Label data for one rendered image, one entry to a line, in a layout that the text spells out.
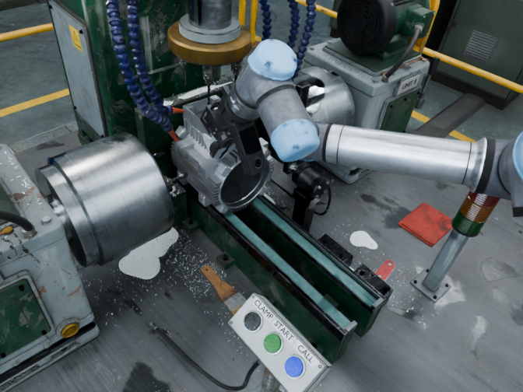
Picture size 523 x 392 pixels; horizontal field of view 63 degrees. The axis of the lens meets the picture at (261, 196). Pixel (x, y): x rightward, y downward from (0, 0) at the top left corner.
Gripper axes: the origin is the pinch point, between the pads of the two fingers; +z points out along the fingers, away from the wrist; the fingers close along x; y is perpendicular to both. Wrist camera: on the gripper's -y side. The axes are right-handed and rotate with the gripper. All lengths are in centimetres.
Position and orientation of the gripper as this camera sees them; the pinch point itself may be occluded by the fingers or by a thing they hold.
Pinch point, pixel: (217, 158)
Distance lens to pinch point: 99.5
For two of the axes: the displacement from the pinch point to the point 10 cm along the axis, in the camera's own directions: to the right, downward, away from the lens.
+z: -4.0, 3.6, 8.4
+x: -7.5, 4.0, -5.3
